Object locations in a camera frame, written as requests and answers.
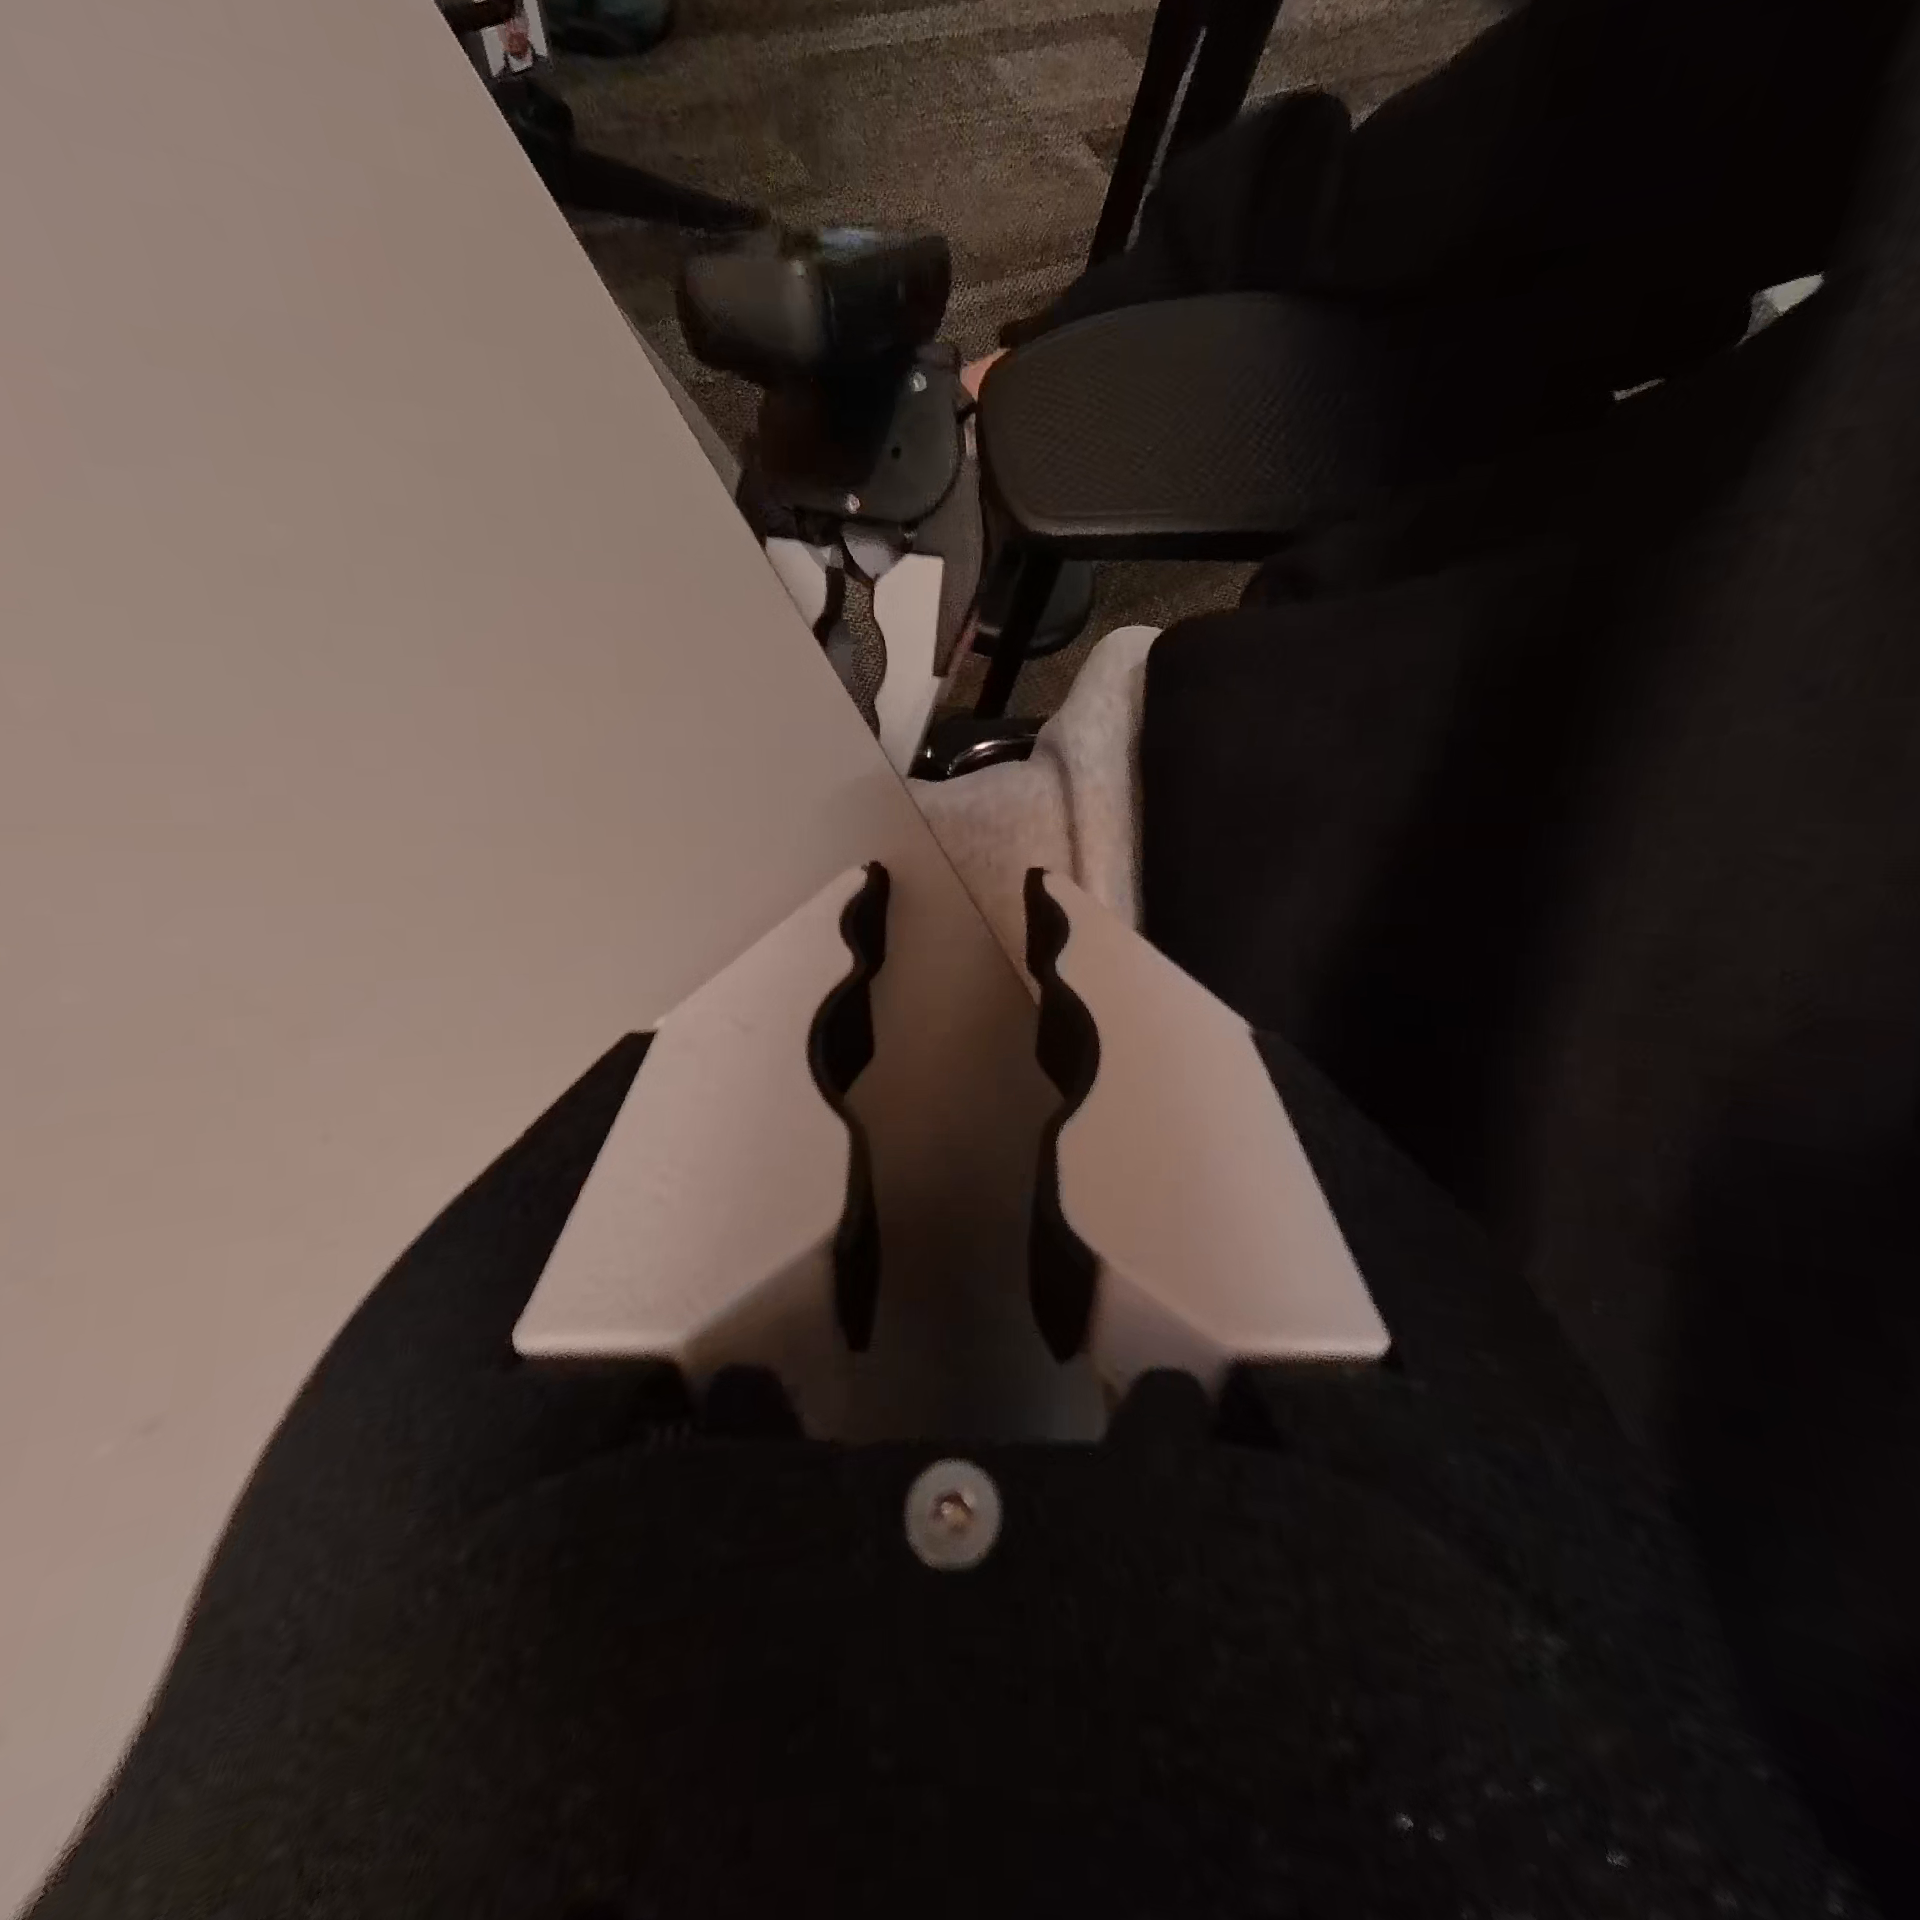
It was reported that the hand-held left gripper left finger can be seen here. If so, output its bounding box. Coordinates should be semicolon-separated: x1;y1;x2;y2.
516;861;895;1443

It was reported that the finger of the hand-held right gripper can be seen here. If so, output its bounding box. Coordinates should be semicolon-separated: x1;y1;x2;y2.
841;548;949;768
766;534;860;695

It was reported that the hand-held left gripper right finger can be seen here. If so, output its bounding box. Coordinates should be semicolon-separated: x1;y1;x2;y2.
1023;865;1392;1428

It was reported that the black chair base leg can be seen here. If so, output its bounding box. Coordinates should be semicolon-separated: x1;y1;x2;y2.
502;76;772;241

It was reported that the black office chair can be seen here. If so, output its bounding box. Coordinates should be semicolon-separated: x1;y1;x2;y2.
907;289;1639;783

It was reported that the black metal leg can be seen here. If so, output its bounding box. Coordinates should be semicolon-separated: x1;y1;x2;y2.
1085;0;1288;275

